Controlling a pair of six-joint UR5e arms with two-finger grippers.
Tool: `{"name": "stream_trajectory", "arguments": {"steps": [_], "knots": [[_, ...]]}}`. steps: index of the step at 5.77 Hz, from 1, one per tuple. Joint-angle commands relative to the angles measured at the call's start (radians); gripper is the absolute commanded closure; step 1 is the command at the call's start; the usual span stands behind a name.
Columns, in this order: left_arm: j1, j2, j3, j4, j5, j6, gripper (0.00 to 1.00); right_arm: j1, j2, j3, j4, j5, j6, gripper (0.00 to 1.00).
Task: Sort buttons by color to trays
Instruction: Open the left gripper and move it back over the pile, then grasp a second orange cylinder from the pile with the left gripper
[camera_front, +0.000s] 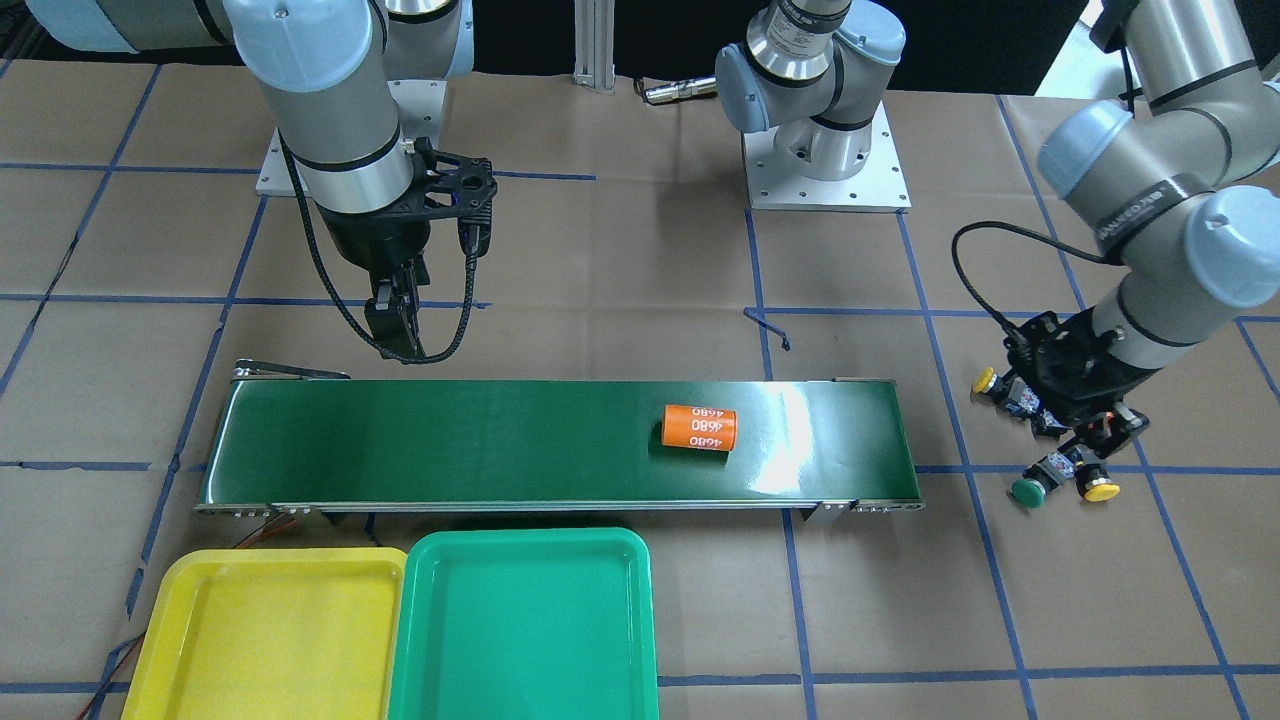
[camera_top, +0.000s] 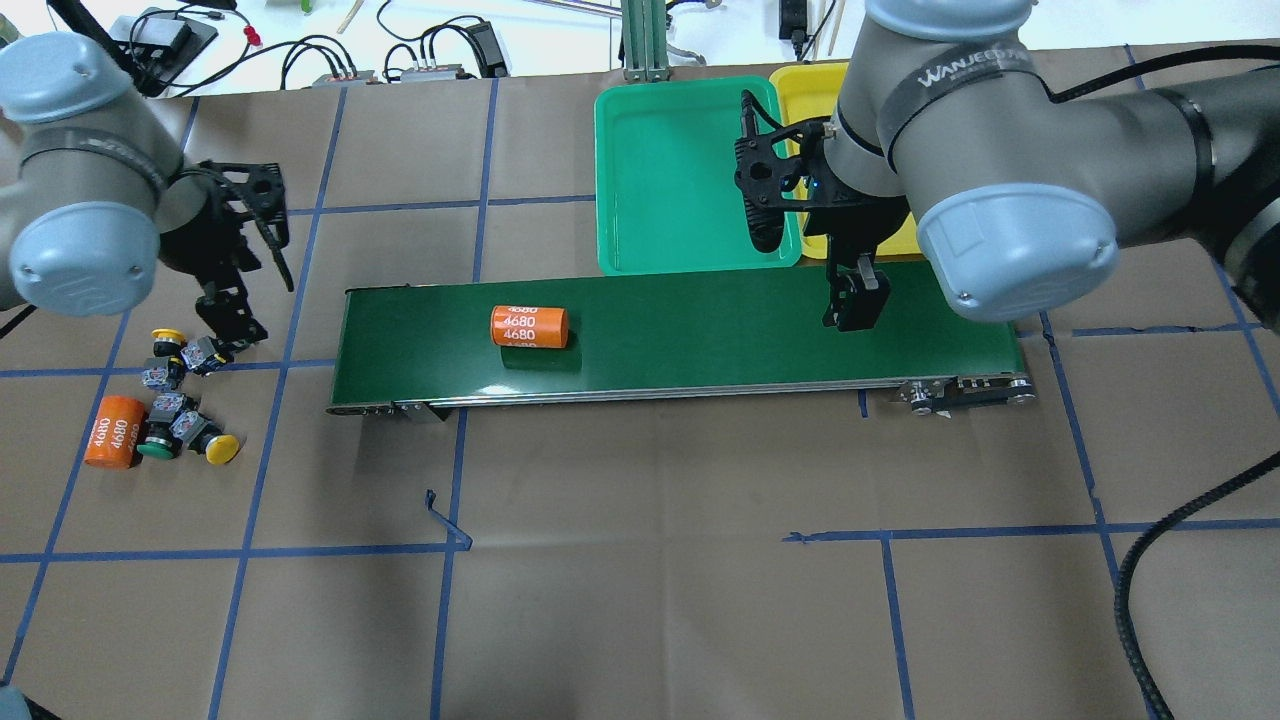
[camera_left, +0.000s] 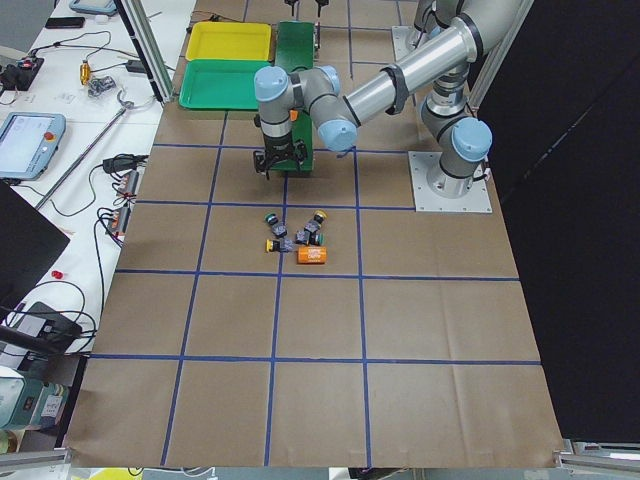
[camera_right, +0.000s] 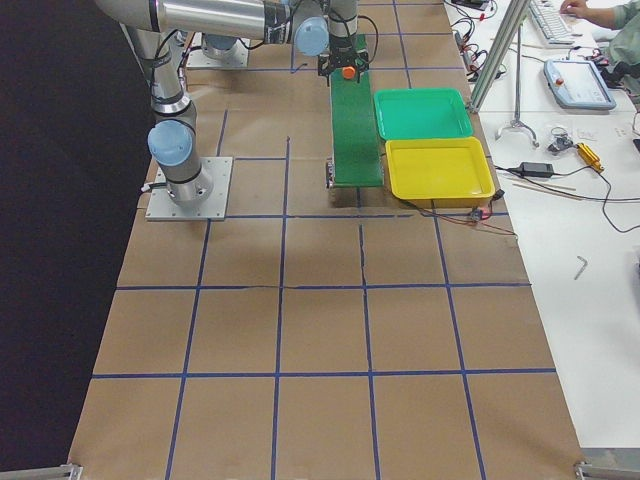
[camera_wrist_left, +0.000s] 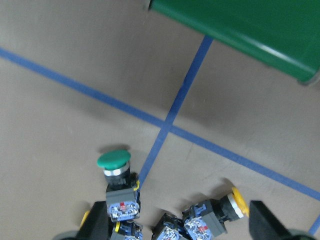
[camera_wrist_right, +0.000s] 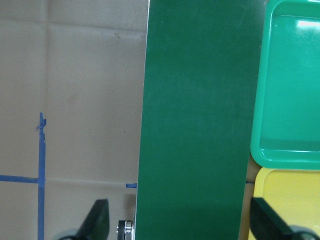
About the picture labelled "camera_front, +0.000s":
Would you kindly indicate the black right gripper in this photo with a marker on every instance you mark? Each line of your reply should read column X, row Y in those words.
column 367, row 243

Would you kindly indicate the green conveyor belt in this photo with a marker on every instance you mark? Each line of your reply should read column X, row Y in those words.
column 292, row 444

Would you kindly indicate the yellow push button near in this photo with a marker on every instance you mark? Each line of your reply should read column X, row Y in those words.
column 1093, row 483

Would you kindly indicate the aluminium frame post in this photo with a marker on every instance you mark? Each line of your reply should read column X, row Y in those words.
column 593, row 45

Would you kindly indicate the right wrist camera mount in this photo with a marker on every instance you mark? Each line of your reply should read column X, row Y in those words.
column 446, row 185

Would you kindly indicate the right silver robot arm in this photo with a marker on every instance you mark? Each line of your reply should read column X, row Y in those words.
column 325, row 69

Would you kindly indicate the green plastic tray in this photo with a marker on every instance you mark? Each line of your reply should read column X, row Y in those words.
column 527, row 624

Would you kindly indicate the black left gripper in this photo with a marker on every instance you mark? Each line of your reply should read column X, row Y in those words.
column 1083, row 381

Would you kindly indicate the green push button near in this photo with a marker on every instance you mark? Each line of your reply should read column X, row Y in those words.
column 1052, row 472

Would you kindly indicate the yellow plastic tray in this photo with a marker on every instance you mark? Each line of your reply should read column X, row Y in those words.
column 271, row 634

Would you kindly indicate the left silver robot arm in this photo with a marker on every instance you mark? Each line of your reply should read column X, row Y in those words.
column 1165, row 195

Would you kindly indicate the yellow push button far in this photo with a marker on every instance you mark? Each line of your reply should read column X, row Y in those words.
column 1007, row 392

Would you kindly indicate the yellow push button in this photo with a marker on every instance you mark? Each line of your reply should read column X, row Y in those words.
column 1093, row 483
column 1007, row 392

